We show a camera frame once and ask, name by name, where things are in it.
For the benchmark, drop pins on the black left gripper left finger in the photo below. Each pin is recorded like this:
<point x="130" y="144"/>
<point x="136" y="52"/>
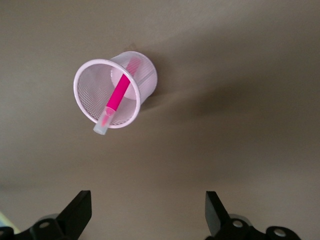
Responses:
<point x="62" y="225"/>

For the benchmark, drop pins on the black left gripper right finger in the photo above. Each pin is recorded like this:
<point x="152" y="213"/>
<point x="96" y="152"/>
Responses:
<point x="225" y="225"/>

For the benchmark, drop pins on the pink marker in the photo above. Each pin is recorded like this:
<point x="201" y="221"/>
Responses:
<point x="120" y="93"/>

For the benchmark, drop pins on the pink mesh cup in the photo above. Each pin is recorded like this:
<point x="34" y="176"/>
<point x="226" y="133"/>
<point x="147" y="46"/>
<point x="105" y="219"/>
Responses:
<point x="87" y="100"/>

